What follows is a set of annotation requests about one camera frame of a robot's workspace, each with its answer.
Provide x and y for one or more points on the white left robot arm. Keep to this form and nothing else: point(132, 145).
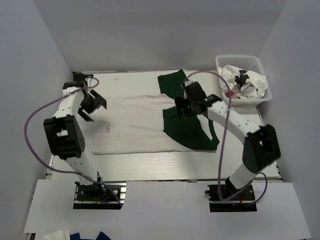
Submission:
point(64, 135)

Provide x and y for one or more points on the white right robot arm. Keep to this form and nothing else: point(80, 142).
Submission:
point(260, 143)

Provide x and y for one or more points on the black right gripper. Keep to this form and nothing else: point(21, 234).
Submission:
point(180, 102)

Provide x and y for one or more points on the white green Charlie Brown shirt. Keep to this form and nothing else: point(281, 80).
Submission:
point(141, 117)

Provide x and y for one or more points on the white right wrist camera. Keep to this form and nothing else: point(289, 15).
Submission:
point(185, 85)

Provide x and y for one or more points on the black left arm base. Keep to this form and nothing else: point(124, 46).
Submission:
point(94, 197)

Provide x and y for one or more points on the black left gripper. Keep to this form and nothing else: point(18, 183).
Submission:
point(97, 99)

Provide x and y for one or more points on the blue cloth at bottom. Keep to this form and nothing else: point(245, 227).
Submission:
point(96, 236)

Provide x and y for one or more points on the pink t shirt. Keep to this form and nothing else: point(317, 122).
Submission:
point(231, 95)

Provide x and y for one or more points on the white plastic basket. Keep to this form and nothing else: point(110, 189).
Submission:
point(246, 62)

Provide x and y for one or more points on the white t shirt black print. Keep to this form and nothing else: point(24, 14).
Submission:
point(246, 84)

